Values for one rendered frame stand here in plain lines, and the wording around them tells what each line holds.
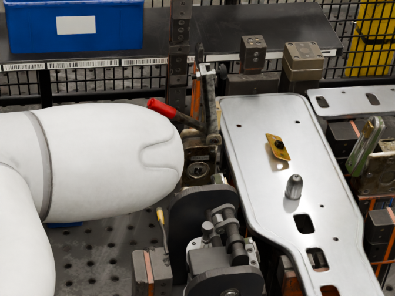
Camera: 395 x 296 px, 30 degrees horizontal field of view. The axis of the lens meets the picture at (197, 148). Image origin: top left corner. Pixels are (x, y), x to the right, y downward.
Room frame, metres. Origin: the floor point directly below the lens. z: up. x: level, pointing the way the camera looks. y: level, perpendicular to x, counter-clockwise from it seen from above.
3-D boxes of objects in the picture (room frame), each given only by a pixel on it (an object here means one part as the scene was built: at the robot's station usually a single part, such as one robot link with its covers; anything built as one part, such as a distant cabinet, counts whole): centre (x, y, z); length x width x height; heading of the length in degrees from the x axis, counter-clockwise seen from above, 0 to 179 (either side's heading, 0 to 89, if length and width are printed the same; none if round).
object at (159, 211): (0.82, 0.05, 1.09); 0.10 x 0.01 x 0.01; 13
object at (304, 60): (1.45, -0.23, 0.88); 0.08 x 0.08 x 0.36; 13
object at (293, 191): (1.03, -0.19, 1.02); 0.03 x 0.03 x 0.07
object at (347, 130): (1.26, -0.33, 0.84); 0.11 x 0.10 x 0.28; 103
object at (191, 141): (1.11, 0.00, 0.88); 0.07 x 0.06 x 0.35; 103
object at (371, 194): (1.14, -0.38, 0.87); 0.12 x 0.09 x 0.35; 103
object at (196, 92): (1.21, 0.01, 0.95); 0.03 x 0.01 x 0.50; 13
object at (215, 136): (1.10, -0.03, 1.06); 0.03 x 0.01 x 0.03; 103
